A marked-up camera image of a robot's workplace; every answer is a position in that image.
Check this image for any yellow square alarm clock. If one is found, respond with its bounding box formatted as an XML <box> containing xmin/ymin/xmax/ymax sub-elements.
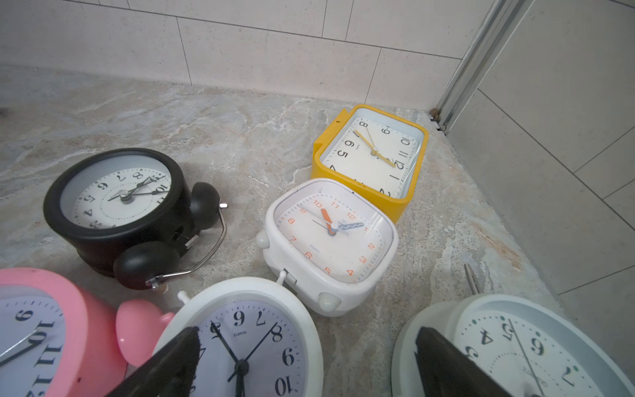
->
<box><xmin>311</xmin><ymin>104</ymin><xmax>429</xmax><ymax>223</ymax></box>

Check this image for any white square alarm clock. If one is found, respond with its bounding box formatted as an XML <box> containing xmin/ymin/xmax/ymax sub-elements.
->
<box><xmin>256</xmin><ymin>178</ymin><xmax>399</xmax><ymax>317</ymax></box>

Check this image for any white round alarm clock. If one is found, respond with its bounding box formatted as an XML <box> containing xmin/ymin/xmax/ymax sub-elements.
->
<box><xmin>155</xmin><ymin>273</ymin><xmax>324</xmax><ymax>396</ymax></box>

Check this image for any pink twin-bell alarm clock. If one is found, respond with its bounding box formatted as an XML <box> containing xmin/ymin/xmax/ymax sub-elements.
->
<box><xmin>1</xmin><ymin>268</ymin><xmax>174</xmax><ymax>396</ymax></box>

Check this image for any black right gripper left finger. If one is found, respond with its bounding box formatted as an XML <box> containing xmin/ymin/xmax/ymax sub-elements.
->
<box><xmin>107</xmin><ymin>327</ymin><xmax>201</xmax><ymax>397</ymax></box>

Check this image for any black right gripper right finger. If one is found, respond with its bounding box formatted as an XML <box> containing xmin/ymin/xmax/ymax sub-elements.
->
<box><xmin>415</xmin><ymin>327</ymin><xmax>509</xmax><ymax>396</ymax></box>

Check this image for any small black alarm clock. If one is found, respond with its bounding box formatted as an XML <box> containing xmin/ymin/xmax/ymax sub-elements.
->
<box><xmin>43</xmin><ymin>148</ymin><xmax>227</xmax><ymax>290</ymax></box>

